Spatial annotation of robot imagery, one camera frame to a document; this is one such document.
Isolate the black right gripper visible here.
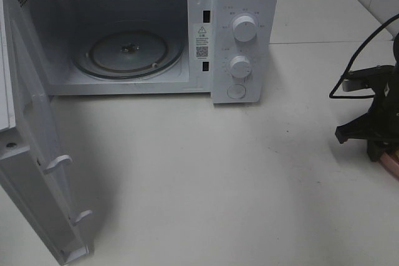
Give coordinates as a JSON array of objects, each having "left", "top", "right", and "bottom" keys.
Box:
[{"left": 335, "top": 69, "right": 398, "bottom": 162}]

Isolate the pink round plate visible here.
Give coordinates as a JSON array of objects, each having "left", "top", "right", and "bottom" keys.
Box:
[{"left": 380, "top": 150, "right": 399, "bottom": 179}]

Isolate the round door release button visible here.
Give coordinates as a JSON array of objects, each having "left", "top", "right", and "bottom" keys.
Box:
[{"left": 227, "top": 84, "right": 246, "bottom": 100}]

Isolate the white microwave door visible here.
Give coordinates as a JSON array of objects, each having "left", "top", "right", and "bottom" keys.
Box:
[{"left": 1, "top": 0, "right": 91, "bottom": 265}]

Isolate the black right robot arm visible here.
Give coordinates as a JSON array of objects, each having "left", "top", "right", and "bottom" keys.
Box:
[{"left": 335, "top": 37, "right": 398, "bottom": 161}]

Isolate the upper white power knob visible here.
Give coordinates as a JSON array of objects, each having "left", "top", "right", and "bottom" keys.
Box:
[{"left": 232, "top": 13, "right": 258, "bottom": 42}]

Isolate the white microwave oven body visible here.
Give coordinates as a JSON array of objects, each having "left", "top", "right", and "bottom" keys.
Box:
[{"left": 28, "top": 0, "right": 277, "bottom": 103}]

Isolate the white warning label sticker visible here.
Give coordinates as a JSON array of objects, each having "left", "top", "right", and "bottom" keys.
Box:
[{"left": 193, "top": 23, "right": 211, "bottom": 60}]

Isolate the black camera cable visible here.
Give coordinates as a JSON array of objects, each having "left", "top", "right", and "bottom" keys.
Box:
[{"left": 329, "top": 13, "right": 399, "bottom": 100}]

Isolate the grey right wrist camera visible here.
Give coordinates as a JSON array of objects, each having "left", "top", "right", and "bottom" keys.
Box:
[{"left": 342, "top": 65, "right": 394, "bottom": 92}]

